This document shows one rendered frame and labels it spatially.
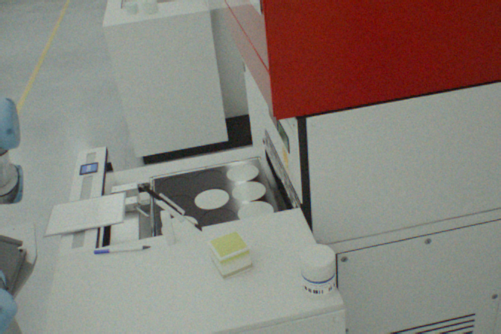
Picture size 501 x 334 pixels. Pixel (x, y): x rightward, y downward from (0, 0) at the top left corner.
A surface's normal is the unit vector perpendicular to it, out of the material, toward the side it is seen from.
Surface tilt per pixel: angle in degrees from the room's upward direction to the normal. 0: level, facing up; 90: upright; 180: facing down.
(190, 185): 0
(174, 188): 0
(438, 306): 90
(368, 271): 90
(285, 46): 90
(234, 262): 90
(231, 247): 0
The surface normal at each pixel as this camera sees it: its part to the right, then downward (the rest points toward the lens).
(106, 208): -0.11, -0.85
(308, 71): 0.18, 0.50
